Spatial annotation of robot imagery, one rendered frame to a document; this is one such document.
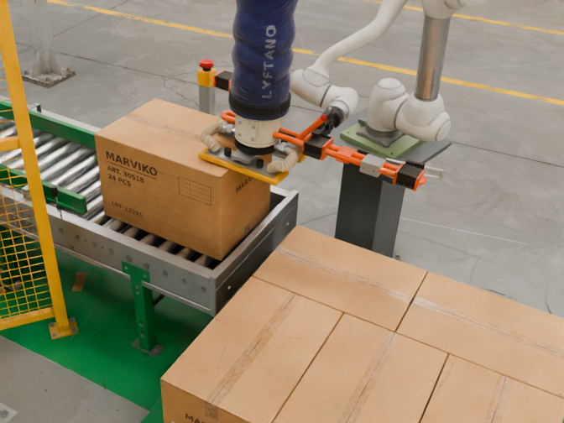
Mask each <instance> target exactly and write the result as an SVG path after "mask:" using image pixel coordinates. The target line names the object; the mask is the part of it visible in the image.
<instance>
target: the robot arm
mask: <svg viewBox="0 0 564 423"><path fill-rule="evenodd" d="M407 1H408V0H382V2H381V5H380V8H379V12H378V14H377V16H376V18H375V19H374V21H373V22H372V23H371V24H369V25H368V26H366V27H365V28H363V29H361V30H359V31H358V32H357V33H355V34H352V35H351V36H349V37H347V38H345V39H344V40H342V41H340V42H338V43H337V44H335V45H333V46H332V47H330V48H329V49H327V50H326V51H325V52H324V53H323V54H322V55H321V56H320V57H319V58H318V60H317V61H316V63H315V64H314V65H313V66H310V67H307V69H306V70H295V71H294V72H293V73H292V74H291V76H290V89H291V90H292V91H293V92H294V94H296V95H297V96H298V97H300V98H301V99H303V100H304V101H306V102H309V103H310V104H313V105H316V106H318V107H321V108H323V109H325V112H324V113H323V114H322V115H326V116H327V120H326V121H325V122H324V123H323V124H321V125H320V126H319V127H318V128H316V129H315V130H314V131H312V132H311V134H313V135H317V136H319V135H320V134H321V133H323V134H325V135H328V136H330V135H329V134H330V133H331V131H332V130H333V129H334V128H337V127H338V126H339V125H341V124H342V123H344V121H345V120H346V119H347V118H348V117H349V116H350V115H352V113H353V112H354V110H355V108H356V106H357V104H358V94H357V92H356V91H355V90H354V89H352V88H350V87H339V86H334V85H332V84H330V83H329V80H330V77H329V75H328V71H329V68H330V65H331V64H332V62H333V61H335V60H336V59H338V58H340V57H341V56H343V55H345V54H347V53H349V52H351V51H353V50H355V49H357V48H359V47H361V46H363V45H365V44H367V43H369V42H371V41H373V40H374V39H377V38H378V37H379V36H380V35H381V34H382V33H384V32H385V31H386V30H387V28H388V27H389V26H390V25H391V24H392V23H393V21H394V19H395V18H396V16H397V15H398V14H399V12H400V10H401V9H402V8H403V6H404V5H405V4H406V3H407ZM420 1H421V4H422V9H423V11H424V13H425V19H424V26H423V32H422V38H421V45H420V56H419V63H418V69H417V76H416V82H415V91H413V92H412V93H411V94H410V95H409V94H408V93H407V92H405V87H404V86H403V84H402V83H401V82H399V81H398V80H396V79H393V78H385V79H383V80H381V81H379V83H378V84H377V85H375V87H374V88H373V90H372V92H371V95H370V98H369V101H368V112H367V118H362V117H361V118H359V120H358V123H359V124H361V125H362V126H363V128H361V129H359V130H357V131H356V135H357V136H361V137H364V138H367V139H369V140H371V141H373V142H375V143H377V144H380V145H381V146H383V147H384V148H389V146H390V145H391V144H392V143H393V142H395V141H396V140H398V139H399V138H401V137H402V136H405V135H406V134H407V135H409V136H411V137H412V138H416V139H419V140H421V141H425V142H436V141H441V140H443V139H444V138H445V137H446V136H447V134H448V132H449V130H450V128H451V119H450V117H449V115H448V113H447V112H445V108H444V104H443V99H442V97H441V96H440V95H439V93H438V92H439V86H440V81H441V72H442V67H443V61H444V56H445V51H446V47H447V37H448V32H449V27H450V22H451V16H452V15H453V14H454V13H455V12H456V10H457V9H459V8H461V7H463V6H464V5H466V3H467V2H468V1H469V0H420ZM322 115H320V117H321V116H322ZM320 117H319V118H320Z"/></svg>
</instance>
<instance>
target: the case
mask: <svg viewBox="0 0 564 423"><path fill-rule="evenodd" d="M218 118H219V117H216V116H212V115H210V114H207V113H204V112H199V111H197V110H193V109H190V108H188V107H182V106H180V105H177V104H174V103H171V102H167V101H163V100H160V99H158V98H155V99H153V100H152V101H150V102H148V103H146V104H144V105H143V106H141V107H139V108H137V109H136V110H134V111H132V112H131V113H129V114H127V115H126V116H124V117H122V118H120V119H118V120H117V121H116V122H114V123H112V124H110V125H108V126H106V127H105V128H103V129H102V130H100V131H98V132H96V133H95V134H94V135H95V142H96V148H97V161H98V168H99V174H100V181H101V188H102V199H103V206H104V213H105V215H107V216H109V217H112V218H115V219H117V220H119V221H121V222H125V223H127V224H129V225H132V226H134V227H137V228H140V229H142V230H144V231H146V232H150V233H153V234H154V235H157V236H159V237H162V238H165V239H167V240H170V241H171V242H174V243H178V244H179V245H182V246H184V247H187V248H190V249H192V250H195V251H197V252H199V253H203V254H205V255H207V256H209V257H212V258H214V259H217V260H220V261H222V260H223V259H224V258H225V257H226V256H227V255H228V254H229V253H230V252H231V251H232V250H233V249H234V248H235V247H236V246H237V245H238V244H239V243H240V242H241V241H242V240H243V239H244V238H245V237H246V236H247V235H248V234H249V233H250V232H251V231H252V230H253V229H254V228H255V227H256V226H257V225H258V224H259V223H260V222H261V221H262V220H263V219H264V218H265V217H266V216H267V215H268V214H269V201H270V183H267V182H264V181H261V180H258V179H255V178H253V177H251V176H248V175H245V174H242V173H239V172H237V171H235V170H230V169H229V168H226V167H223V166H220V165H219V164H214V163H212V162H210V161H207V160H204V159H201V158H199V157H198V154H199V153H200V152H201V151H202V150H204V149H205V148H207V146H206V145H205V144H204V143H203V142H202V141H201V133H202V131H203V130H204V129H205V128H206V127H207V126H208V125H210V124H212V123H216V122H217V120H218ZM212 137H213V138H214V139H215V140H216V141H217V142H218V143H219V144H220V146H222V147H224V148H231V149H232V150H234V151H236V150H237V149H238V148H237V147H236V146H235V144H234V142H233V141H231V140H229V139H226V138H222V137H219V136H217V133H216V134H214V135H213V136H212Z"/></svg>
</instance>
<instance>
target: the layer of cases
mask: <svg viewBox="0 0 564 423"><path fill-rule="evenodd" d="M160 385H161V395H162V405H163V416H164V423H562V420H563V416H564V318H561V317H559V316H554V315H552V314H550V313H547V312H544V311H540V310H537V309H535V308H533V307H530V306H527V305H523V304H520V303H518V302H516V301H513V300H509V299H506V298H504V297H501V296H499V295H495V294H492V293H489V292H487V291H485V290H480V289H478V288H475V287H472V286H470V285H466V284H464V283H461V282H458V281H455V280H453V279H449V278H447V277H444V276H441V275H439V274H435V273H432V272H430V271H429V272H428V273H427V270H424V269H421V268H418V267H415V266H413V265H410V264H406V263H404V262H401V261H399V260H396V259H393V258H389V257H387V256H384V255H382V254H379V253H375V252H372V251H370V250H367V249H365V248H360V247H358V246H356V245H353V244H350V243H346V242H343V241H341V240H339V239H336V238H332V237H329V236H327V235H324V234H322V233H319V232H315V231H312V230H310V229H307V228H305V227H301V226H298V225H297V226H296V227H295V228H294V229H293V230H292V231H291V232H290V234H289V235H288V236H287V237H286V238H285V239H284V241H283V242H282V243H281V244H280V245H279V246H278V247H277V248H276V249H275V250H274V251H273V252H272V253H271V254H270V255H269V257H268V258H267V259H266V260H265V261H264V262H263V264H262V265H261V266H260V267H259V268H258V269H257V270H256V272H255V273H254V274H253V275H252V276H251V277H250V278H249V280H248V281H247V282H246V283H245V284H244V285H243V287H242V288H241V289H240V290H239V291H238V292H237V293H236V294H235V296H234V297H233V298H232V299H231V300H230V301H229V302H228V303H227V304H226V305H225V306H224V307H223V308H222V310H221V311H220V312H219V313H218V314H217V315H216V316H215V318H214V319H213V320H212V321H211V322H210V323H209V324H208V326H207V327H206V328H205V329H204V330H203V331H202V332H201V334H200V335H199V336H198V337H197V338H196V339H195V341H194V342H193V343H192V344H191V345H190V346H189V347H188V348H187V349H186V350H185V351H184V352H183V353H182V354H181V355H180V357H179V358H178V359H177V360H176V361H175V362H174V364H173V365H172V366H171V367H170V368H169V369H168V370H167V372H166V373H165V374H164V375H163V376H162V377H161V378H160Z"/></svg>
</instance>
